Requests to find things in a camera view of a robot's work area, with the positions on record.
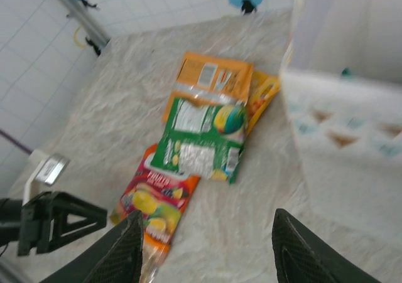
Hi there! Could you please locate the white paper bag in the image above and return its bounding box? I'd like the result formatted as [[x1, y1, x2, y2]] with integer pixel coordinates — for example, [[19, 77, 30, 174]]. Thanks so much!
[[280, 0, 402, 243]]

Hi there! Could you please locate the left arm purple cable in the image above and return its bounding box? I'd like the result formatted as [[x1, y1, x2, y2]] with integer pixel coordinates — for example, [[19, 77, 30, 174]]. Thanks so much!
[[0, 129, 32, 155]]

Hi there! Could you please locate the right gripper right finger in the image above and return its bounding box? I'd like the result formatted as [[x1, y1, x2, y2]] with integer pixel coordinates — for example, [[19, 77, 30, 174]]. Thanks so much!
[[271, 208, 379, 283]]

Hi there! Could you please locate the green snack packet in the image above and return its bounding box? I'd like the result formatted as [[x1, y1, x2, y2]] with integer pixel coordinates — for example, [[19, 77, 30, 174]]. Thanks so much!
[[149, 96, 247, 185]]

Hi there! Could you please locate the red fruit snack packet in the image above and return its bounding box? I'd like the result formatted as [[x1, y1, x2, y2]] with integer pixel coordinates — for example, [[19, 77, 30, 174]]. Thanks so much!
[[109, 143, 202, 249]]

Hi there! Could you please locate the orange snack packet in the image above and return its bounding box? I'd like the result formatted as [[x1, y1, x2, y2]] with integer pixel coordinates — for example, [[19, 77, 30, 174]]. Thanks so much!
[[161, 51, 254, 125]]

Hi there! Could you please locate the black fish yellow ring sticker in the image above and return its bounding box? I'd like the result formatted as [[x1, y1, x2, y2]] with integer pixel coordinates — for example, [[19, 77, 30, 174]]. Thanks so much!
[[72, 24, 104, 56]]

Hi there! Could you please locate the aluminium corner post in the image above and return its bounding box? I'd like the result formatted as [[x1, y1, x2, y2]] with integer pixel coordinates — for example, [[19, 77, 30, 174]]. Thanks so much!
[[42, 0, 111, 45]]

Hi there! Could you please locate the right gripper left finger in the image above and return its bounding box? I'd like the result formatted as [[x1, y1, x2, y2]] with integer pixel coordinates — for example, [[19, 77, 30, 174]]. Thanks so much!
[[40, 210, 144, 283]]

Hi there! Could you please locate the yellow snack packet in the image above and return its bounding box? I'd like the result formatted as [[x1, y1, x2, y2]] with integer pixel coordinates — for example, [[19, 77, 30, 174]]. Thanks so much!
[[243, 70, 281, 136]]

